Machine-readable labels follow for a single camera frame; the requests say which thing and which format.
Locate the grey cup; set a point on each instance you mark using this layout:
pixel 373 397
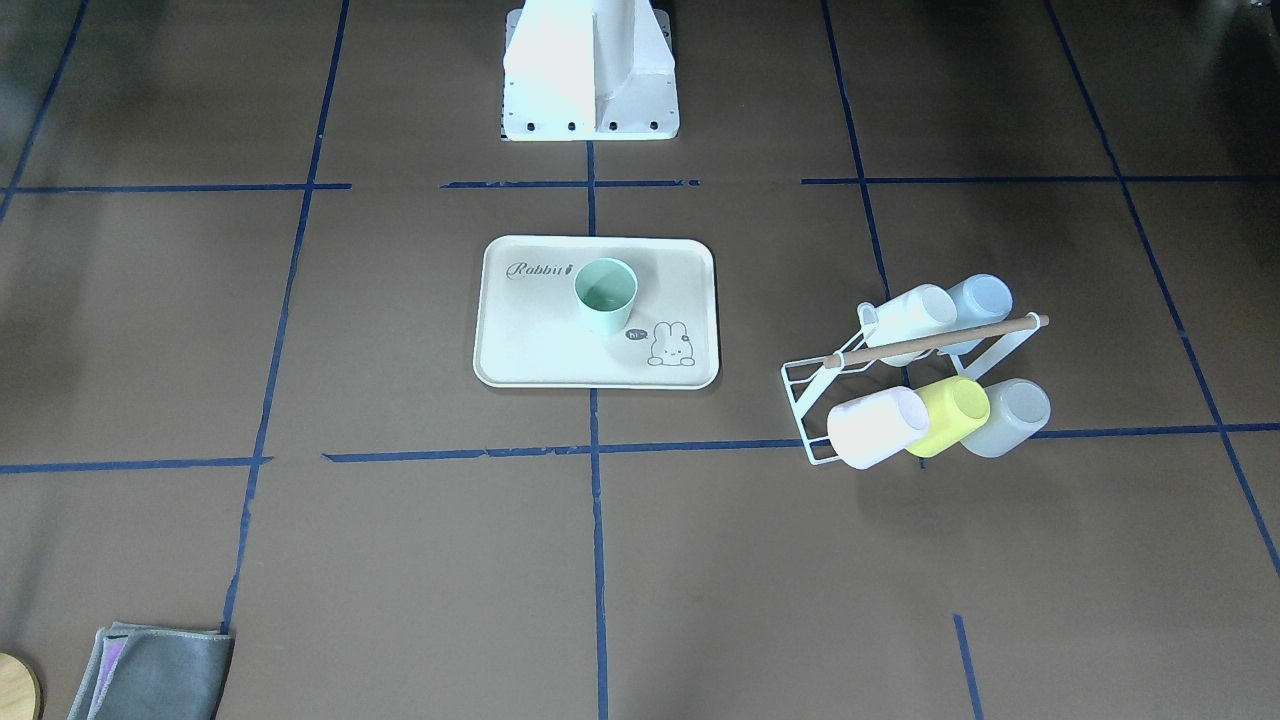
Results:
pixel 1018 408

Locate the wooden mug tree stand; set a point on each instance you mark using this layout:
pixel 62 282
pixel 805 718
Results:
pixel 21 695

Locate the white wire cup rack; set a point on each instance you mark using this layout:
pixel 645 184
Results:
pixel 805 380

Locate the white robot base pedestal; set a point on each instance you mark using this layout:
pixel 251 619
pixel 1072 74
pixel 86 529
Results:
pixel 589 71

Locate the wooden rack handle rod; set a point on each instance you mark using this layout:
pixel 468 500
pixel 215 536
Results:
pixel 1030 322

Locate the yellow cup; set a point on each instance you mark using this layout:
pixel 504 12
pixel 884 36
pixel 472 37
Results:
pixel 956 407

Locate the grey folded cloth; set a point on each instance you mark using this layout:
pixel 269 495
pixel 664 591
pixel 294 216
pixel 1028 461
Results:
pixel 139 671

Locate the pink cup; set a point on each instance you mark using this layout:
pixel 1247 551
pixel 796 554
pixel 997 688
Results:
pixel 867 430

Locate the mint green cup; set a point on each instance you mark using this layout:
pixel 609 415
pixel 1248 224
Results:
pixel 605 291

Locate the cream rabbit tray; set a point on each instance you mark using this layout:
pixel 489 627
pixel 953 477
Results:
pixel 529 334

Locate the light blue cup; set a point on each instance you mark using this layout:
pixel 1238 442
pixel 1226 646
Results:
pixel 981 299

